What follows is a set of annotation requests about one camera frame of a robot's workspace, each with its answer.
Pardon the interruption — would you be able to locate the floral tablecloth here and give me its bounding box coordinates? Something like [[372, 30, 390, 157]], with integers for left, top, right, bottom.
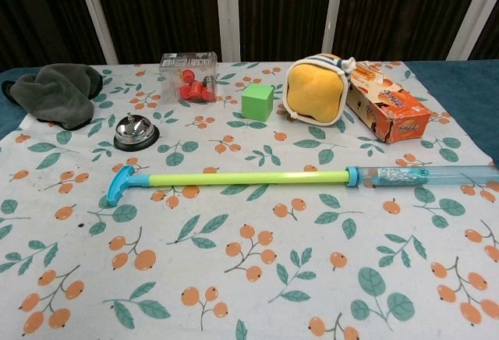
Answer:
[[0, 60, 499, 340]]

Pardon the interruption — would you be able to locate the yellow plush pouch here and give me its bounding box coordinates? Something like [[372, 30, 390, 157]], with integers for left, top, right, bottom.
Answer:
[[282, 53, 358, 126]]

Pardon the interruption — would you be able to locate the clear box with red pieces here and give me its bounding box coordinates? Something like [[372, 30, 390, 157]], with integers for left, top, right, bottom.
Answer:
[[159, 51, 219, 104]]

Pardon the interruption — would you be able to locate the orange snack box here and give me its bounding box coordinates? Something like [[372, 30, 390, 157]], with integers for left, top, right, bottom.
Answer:
[[345, 60, 433, 145]]

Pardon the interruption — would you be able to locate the white frame post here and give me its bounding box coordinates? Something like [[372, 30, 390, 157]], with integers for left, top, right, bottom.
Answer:
[[214, 0, 242, 62], [447, 0, 499, 60], [73, 0, 119, 66], [326, 0, 348, 57]]

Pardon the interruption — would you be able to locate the green blue long stick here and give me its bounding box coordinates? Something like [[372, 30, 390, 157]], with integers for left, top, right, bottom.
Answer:
[[105, 165, 499, 207]]

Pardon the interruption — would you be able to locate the green cube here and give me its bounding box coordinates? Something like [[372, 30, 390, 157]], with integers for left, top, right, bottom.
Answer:
[[241, 83, 274, 122]]

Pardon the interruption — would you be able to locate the dark brown curtain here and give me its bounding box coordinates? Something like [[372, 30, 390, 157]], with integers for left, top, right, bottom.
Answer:
[[0, 0, 499, 73]]

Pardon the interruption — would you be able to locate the crumpled grey cloth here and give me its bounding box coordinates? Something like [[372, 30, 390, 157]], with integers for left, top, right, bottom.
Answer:
[[2, 63, 104, 129]]

